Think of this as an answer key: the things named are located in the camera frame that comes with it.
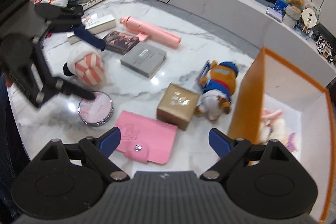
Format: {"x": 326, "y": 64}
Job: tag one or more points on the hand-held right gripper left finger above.
{"x": 111, "y": 139}

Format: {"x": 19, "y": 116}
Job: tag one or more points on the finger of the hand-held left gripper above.
{"x": 89, "y": 39}
{"x": 76, "y": 90}

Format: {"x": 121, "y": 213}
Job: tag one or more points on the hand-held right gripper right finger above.
{"x": 220, "y": 142}

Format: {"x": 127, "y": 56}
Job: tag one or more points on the long white glasses box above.
{"x": 101, "y": 22}

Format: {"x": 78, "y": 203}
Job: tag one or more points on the pink striped white plush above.
{"x": 89, "y": 69}

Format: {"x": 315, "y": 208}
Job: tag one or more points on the round pink compact mirror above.
{"x": 98, "y": 109}

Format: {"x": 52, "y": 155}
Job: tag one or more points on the dark patterned box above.
{"x": 122, "y": 41}

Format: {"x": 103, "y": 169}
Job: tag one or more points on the pink snap wallet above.
{"x": 149, "y": 134}

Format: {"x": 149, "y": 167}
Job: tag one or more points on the orange cardboard box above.
{"x": 246, "y": 98}

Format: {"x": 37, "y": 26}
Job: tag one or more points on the gold gift box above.
{"x": 176, "y": 106}

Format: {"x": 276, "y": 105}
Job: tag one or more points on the grey box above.
{"x": 144, "y": 57}

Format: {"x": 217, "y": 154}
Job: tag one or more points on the brown plush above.
{"x": 221, "y": 79}

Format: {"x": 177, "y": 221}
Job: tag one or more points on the pink water gun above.
{"x": 155, "y": 32}

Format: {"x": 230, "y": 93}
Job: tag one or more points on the cream knitted doll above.
{"x": 273, "y": 125}

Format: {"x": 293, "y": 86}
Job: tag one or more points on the purple knitted piece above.
{"x": 290, "y": 142}

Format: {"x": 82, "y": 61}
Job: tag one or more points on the clear acrylic holder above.
{"x": 273, "y": 14}

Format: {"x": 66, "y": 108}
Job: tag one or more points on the black white patterned bag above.
{"x": 326, "y": 49}

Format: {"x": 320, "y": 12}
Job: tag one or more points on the round paper fan on stand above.
{"x": 311, "y": 15}

